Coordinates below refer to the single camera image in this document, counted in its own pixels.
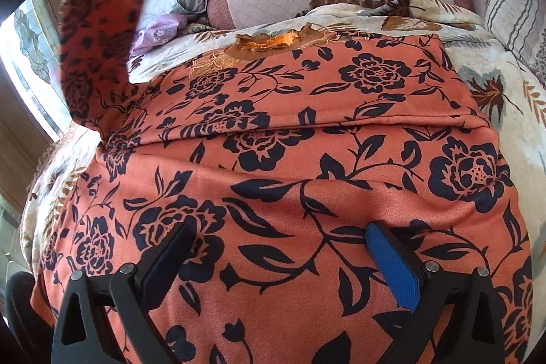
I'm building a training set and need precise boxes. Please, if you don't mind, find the cream leaf-pattern blanket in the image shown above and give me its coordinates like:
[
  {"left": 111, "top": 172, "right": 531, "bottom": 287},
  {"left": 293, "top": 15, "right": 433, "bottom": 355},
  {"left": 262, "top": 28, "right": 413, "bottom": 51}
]
[{"left": 18, "top": 0, "right": 546, "bottom": 348}]

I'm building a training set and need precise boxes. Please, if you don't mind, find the lilac floral cloth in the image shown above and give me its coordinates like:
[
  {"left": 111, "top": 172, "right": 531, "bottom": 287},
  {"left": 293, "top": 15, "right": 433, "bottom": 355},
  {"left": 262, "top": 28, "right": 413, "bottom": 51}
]
[{"left": 130, "top": 14, "right": 188, "bottom": 57}]

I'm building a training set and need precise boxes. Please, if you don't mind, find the striped floral side pillow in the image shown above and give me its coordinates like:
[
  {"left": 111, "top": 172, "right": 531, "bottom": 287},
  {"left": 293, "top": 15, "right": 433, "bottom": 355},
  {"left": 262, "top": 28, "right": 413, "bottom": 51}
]
[{"left": 484, "top": 0, "right": 545, "bottom": 83}]

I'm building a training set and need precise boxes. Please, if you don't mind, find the orange black floral garment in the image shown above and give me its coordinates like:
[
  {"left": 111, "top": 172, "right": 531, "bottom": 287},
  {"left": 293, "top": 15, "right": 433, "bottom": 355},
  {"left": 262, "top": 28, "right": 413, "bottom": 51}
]
[{"left": 30, "top": 0, "right": 533, "bottom": 363}]

